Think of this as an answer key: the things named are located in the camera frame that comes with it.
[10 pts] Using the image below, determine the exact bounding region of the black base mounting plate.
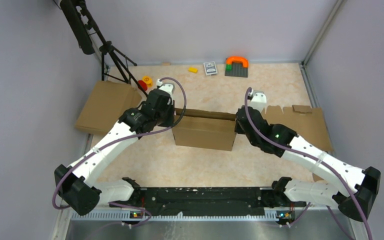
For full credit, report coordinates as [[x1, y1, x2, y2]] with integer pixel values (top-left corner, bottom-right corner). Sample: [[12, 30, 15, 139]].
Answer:
[[118, 187, 307, 217]]

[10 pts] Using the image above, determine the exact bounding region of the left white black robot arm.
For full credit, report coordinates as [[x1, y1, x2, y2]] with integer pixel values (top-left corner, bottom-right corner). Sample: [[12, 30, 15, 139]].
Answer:
[[52, 83, 175, 216]]

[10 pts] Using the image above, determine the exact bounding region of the folded cardboard box left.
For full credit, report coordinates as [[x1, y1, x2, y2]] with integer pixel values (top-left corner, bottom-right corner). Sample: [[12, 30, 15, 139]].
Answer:
[[74, 81, 143, 135]]

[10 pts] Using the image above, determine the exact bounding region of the flat cardboard sheet right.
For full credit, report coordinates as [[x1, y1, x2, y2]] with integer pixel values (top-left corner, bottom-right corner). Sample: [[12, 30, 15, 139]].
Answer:
[[261, 105, 334, 152]]

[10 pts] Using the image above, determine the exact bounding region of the aluminium frame rail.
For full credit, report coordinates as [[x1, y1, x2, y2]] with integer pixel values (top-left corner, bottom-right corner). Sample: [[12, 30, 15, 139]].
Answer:
[[49, 187, 372, 240]]

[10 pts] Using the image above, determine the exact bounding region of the playing card deck box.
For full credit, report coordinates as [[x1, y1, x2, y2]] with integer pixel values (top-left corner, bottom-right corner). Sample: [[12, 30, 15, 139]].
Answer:
[[203, 61, 218, 76]]

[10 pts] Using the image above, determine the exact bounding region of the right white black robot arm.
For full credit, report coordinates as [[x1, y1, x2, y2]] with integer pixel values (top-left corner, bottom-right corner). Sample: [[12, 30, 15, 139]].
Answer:
[[235, 105, 381, 222]]

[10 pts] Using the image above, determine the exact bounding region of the red yellow toy block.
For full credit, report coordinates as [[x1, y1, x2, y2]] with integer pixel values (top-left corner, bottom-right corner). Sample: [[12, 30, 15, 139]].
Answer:
[[138, 75, 154, 91]]

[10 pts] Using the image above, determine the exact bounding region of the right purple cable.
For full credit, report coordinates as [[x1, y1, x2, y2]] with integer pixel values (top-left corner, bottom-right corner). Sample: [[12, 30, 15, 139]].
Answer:
[[243, 87, 375, 240]]

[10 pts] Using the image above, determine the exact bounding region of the black tripod stand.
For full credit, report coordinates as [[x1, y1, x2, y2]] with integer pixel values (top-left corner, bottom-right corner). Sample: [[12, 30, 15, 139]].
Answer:
[[54, 0, 148, 96]]

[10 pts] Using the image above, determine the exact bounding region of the large cardboard box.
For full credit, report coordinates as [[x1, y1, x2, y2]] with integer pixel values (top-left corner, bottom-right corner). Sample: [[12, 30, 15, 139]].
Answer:
[[171, 109, 237, 151]]

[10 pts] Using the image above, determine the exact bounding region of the grey plate with orange arch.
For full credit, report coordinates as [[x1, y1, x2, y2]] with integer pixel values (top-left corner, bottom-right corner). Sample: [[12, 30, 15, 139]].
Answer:
[[224, 56, 249, 78]]

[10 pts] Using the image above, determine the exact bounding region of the small yellow block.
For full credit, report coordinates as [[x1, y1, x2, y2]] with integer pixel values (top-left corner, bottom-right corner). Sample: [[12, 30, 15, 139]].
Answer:
[[188, 67, 198, 74]]

